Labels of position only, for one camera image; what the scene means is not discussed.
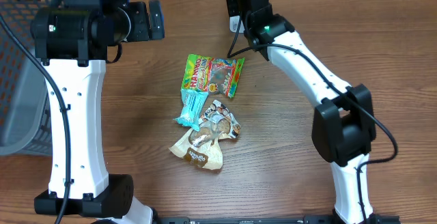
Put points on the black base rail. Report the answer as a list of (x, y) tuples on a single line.
[(309, 219)]

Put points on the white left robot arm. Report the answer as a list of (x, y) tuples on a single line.
[(71, 41)]

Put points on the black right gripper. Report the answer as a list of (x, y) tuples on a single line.
[(230, 2)]

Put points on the beige cookie bag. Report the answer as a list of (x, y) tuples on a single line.
[(201, 148)]

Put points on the green Haribo candy bag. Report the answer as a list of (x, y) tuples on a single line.
[(212, 75)]

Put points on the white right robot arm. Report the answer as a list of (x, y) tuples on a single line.
[(343, 126)]

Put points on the white barcode scanner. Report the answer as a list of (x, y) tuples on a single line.
[(235, 23)]

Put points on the grey plastic basket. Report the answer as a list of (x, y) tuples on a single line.
[(25, 110)]

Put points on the light teal snack bar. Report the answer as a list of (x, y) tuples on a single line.
[(193, 102)]

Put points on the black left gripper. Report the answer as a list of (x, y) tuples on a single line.
[(138, 9)]

